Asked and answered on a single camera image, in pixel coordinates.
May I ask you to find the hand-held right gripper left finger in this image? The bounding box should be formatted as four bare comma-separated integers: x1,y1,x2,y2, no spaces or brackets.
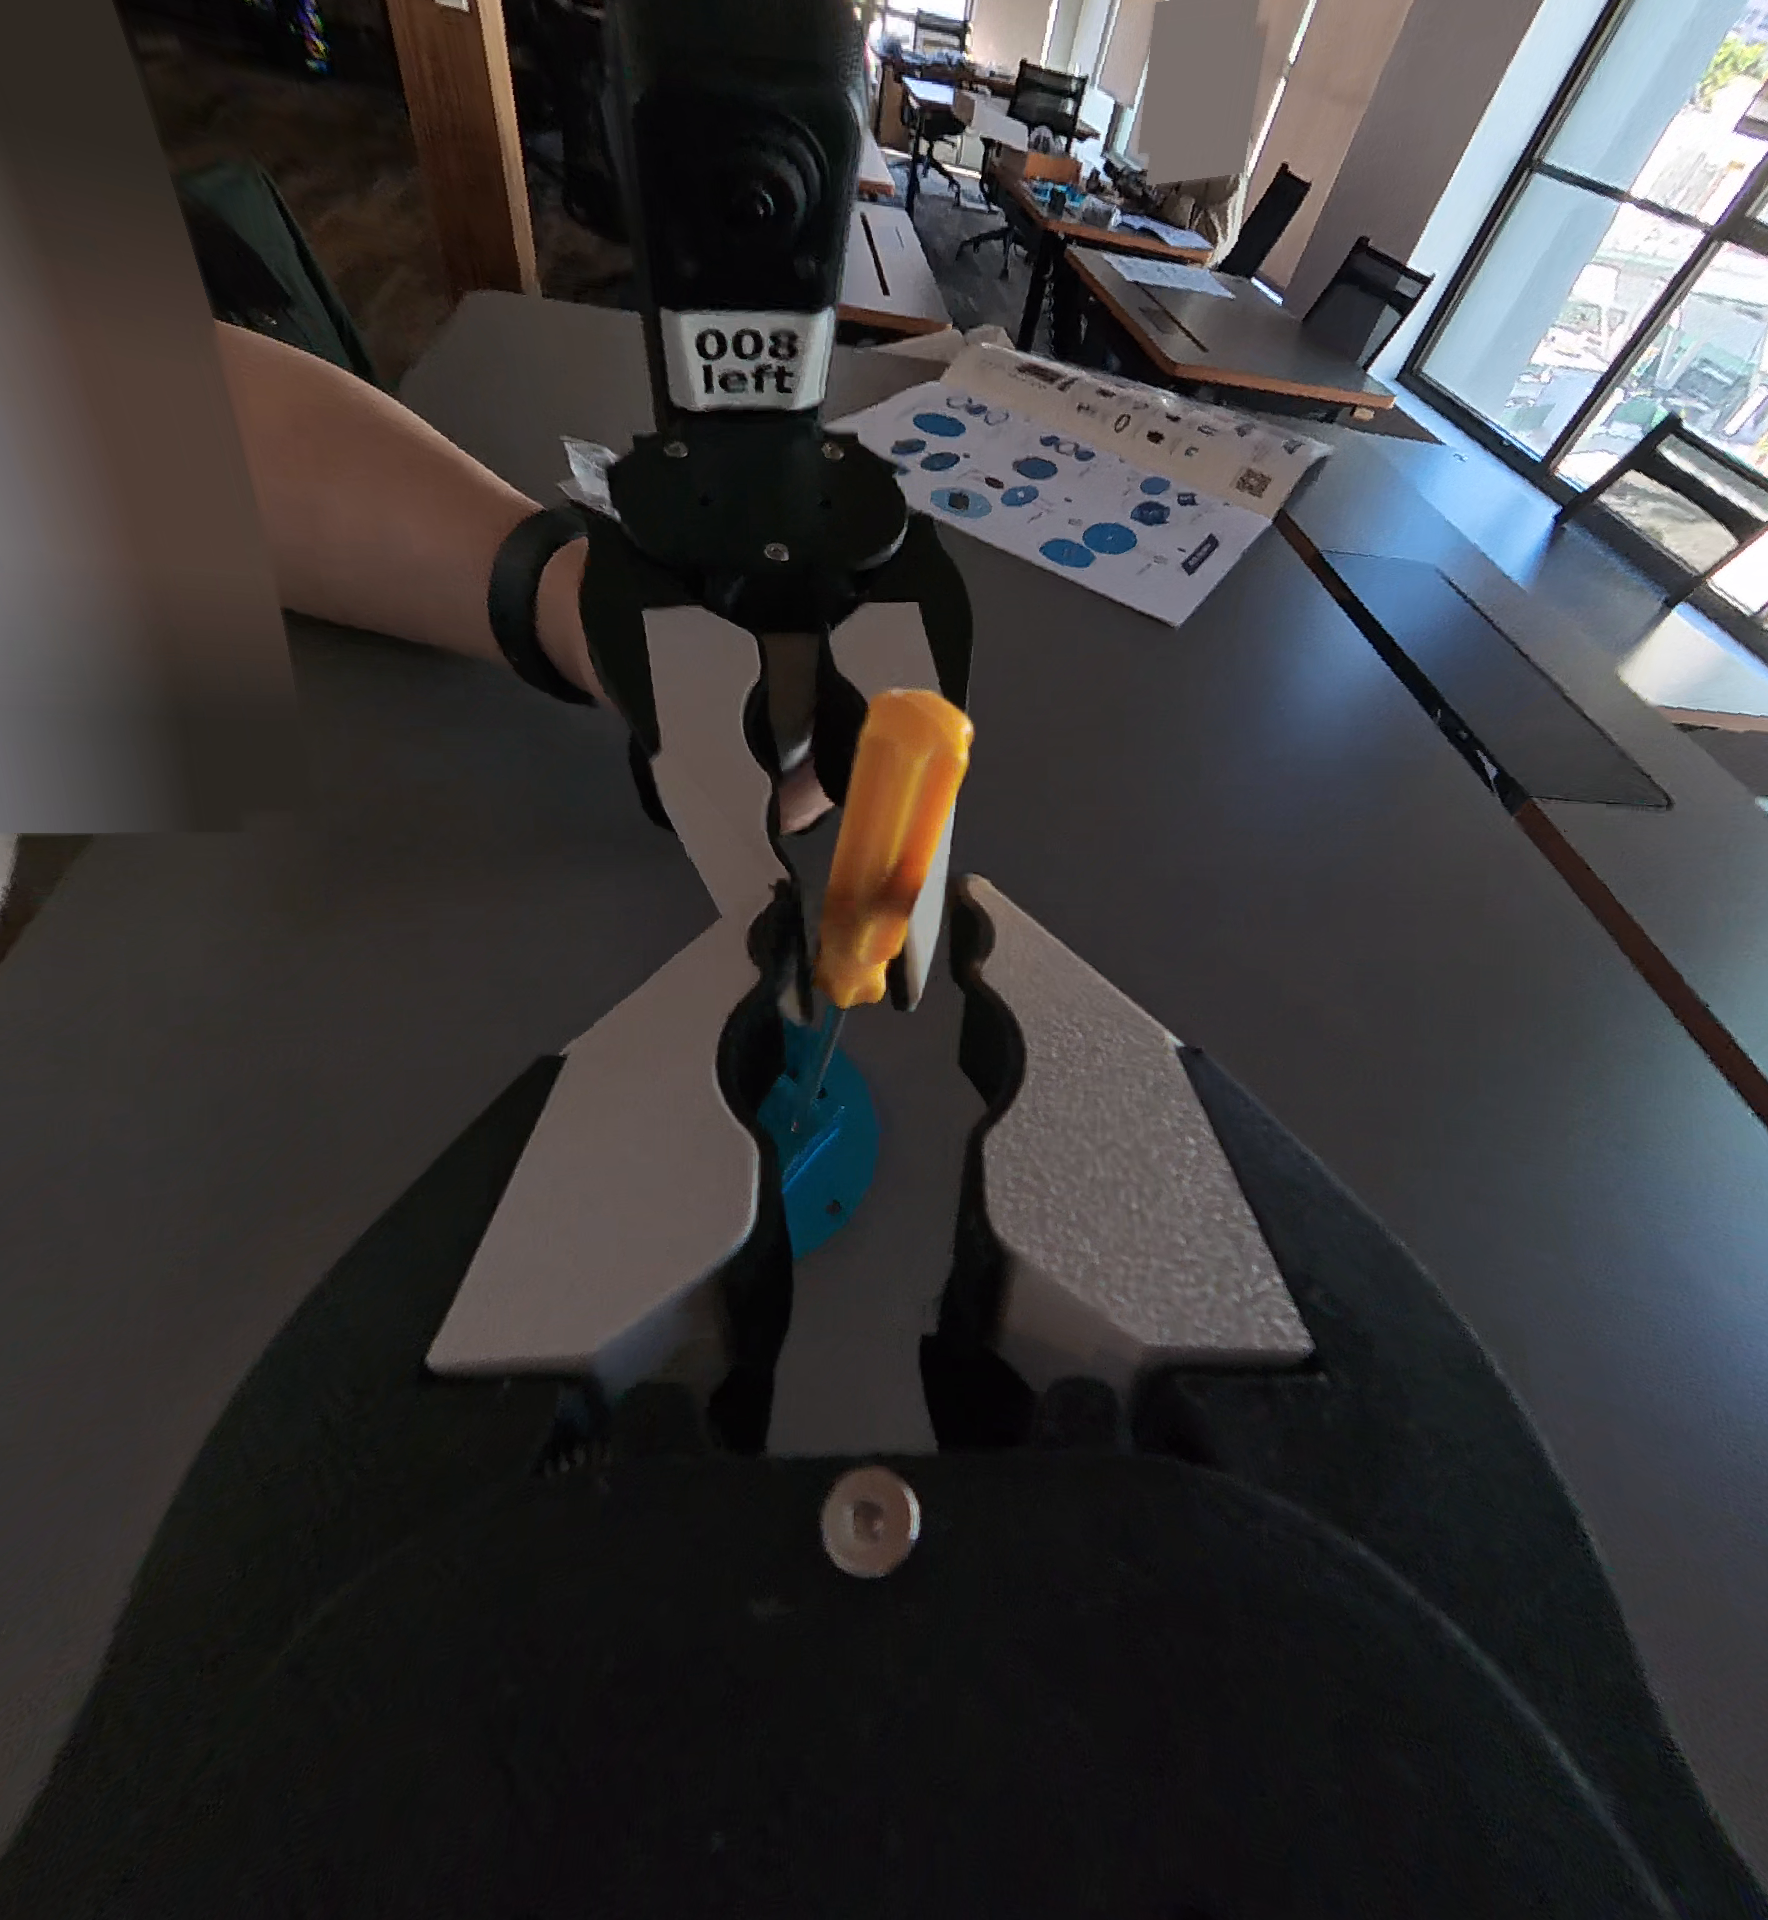
424,900,797,1405

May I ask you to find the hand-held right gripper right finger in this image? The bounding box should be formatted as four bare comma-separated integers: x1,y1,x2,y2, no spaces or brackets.
921,872,1315,1396

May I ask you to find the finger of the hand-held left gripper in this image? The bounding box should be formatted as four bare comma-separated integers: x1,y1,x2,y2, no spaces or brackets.
641,604,818,1023
821,604,976,1012

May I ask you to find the yellow screwdriver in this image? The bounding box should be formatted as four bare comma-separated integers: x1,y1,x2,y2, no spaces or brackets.
808,686,976,1120

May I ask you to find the blue disc with square bracket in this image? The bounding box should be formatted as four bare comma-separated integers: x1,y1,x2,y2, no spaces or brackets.
754,1051,886,1263

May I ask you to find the person's left forearm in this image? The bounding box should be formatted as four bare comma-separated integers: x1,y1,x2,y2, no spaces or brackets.
209,320,593,706

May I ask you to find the grey desk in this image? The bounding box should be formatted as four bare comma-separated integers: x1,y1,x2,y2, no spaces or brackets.
835,200,955,341
1274,436,1768,1217
0,284,1768,1920
1061,244,1400,419

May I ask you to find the distant cluttered desk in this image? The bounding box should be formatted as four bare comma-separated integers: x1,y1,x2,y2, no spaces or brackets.
990,142,1219,256

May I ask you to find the cardboard box with blue print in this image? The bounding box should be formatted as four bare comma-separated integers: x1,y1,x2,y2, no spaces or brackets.
828,341,1339,628

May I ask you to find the black office chair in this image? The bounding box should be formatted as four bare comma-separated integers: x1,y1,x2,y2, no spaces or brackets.
906,5,976,197
1004,57,1093,153

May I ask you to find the wooden pillar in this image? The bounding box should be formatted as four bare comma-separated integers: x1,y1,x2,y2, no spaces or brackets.
386,0,542,298

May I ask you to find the dark bag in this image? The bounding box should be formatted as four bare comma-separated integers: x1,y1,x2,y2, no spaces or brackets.
172,157,379,387

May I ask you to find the beige roller blind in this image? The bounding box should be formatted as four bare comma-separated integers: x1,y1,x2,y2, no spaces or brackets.
1281,0,1569,324

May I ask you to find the large glass window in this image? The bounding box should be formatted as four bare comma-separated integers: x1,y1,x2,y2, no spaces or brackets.
1402,0,1768,678

